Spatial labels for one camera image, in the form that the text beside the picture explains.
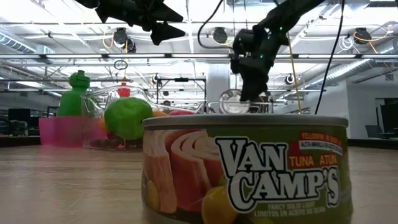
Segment clear plastic bin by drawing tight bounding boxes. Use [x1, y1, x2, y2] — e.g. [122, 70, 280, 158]
[80, 84, 206, 152]
[205, 100, 275, 115]

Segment pink plastic bin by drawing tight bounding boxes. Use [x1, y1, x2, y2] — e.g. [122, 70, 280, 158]
[39, 116, 108, 147]

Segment silver ventilation duct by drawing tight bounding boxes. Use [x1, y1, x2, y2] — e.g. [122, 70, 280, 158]
[306, 58, 376, 90]
[0, 32, 55, 56]

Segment long black hanging cable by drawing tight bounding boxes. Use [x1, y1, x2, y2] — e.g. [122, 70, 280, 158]
[314, 0, 345, 115]

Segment green plastic water bottle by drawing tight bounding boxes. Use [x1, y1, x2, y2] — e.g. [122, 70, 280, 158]
[57, 70, 91, 118]

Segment red apple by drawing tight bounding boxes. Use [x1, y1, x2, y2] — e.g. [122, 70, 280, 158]
[169, 109, 195, 117]

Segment orange plastic water bottle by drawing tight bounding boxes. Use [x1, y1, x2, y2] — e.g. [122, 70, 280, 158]
[117, 82, 132, 98]

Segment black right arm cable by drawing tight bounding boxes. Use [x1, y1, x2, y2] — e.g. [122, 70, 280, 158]
[197, 0, 237, 50]

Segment black distant rig frame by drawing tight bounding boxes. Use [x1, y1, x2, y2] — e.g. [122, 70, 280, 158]
[156, 77, 208, 114]

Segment yellow hanging cable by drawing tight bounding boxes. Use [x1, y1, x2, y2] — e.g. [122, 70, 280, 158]
[287, 32, 303, 114]

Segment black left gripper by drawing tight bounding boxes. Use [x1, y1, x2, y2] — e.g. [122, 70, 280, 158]
[95, 0, 187, 47]

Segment long ceiling light bar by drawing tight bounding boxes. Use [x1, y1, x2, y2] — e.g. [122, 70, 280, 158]
[0, 53, 398, 60]

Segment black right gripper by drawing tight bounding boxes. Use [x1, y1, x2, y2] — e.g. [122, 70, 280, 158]
[230, 55, 277, 102]

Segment green apple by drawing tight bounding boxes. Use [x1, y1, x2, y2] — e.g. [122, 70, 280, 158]
[104, 97, 154, 141]

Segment dark distant monitor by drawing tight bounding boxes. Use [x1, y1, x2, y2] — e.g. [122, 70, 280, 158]
[7, 108, 31, 123]

